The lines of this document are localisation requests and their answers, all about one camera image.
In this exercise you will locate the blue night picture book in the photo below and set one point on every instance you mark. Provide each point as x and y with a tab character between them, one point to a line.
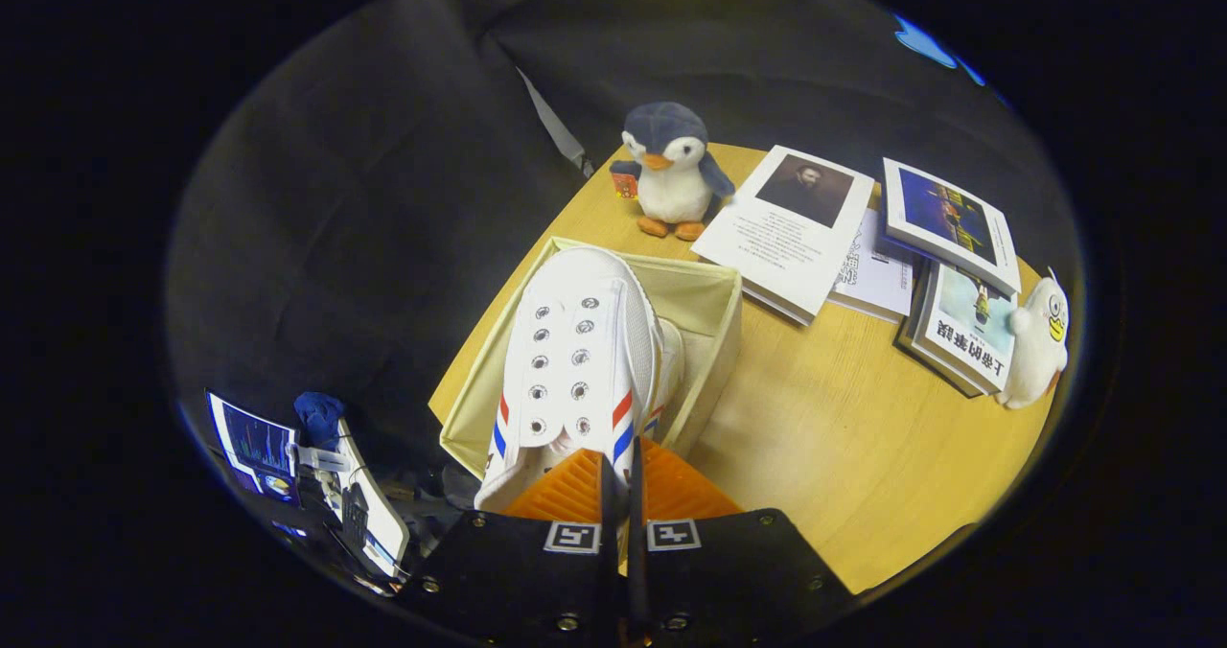
949	217

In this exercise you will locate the white portrait cover book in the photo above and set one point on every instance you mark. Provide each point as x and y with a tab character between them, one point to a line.
786	236

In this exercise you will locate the white duck plush toy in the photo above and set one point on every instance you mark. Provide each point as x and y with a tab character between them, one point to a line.
1040	341

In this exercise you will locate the thick pale green book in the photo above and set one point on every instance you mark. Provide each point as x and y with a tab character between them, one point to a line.
968	327

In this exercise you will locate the blue cloth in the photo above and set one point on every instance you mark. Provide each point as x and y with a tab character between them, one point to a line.
318	418

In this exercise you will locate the blue penguin plush toy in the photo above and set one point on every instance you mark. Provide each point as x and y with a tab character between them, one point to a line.
676	173

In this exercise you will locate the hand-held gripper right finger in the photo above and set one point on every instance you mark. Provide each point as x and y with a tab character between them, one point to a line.
738	571

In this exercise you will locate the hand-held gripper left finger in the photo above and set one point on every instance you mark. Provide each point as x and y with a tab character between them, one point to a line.
518	571

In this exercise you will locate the thin white lettered book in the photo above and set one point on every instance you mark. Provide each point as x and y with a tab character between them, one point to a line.
877	274

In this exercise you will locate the beige fabric storage box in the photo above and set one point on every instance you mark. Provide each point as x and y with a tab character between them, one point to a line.
709	303

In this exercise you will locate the white striped canvas shoe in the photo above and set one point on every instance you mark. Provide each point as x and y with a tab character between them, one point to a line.
673	360
575	341

